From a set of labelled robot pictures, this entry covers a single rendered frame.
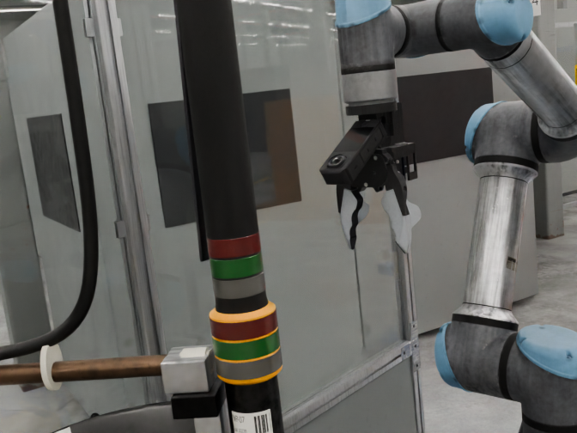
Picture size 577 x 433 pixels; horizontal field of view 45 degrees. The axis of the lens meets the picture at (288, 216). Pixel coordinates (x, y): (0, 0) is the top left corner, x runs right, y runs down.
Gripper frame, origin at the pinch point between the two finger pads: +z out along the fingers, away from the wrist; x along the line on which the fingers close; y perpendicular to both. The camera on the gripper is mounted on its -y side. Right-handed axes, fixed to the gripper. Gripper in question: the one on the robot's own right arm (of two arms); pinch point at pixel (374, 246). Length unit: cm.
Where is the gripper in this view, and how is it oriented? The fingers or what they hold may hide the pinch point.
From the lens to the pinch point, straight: 101.3
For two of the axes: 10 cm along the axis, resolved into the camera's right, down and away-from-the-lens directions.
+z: 1.1, 9.8, 1.7
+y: 6.5, -2.0, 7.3
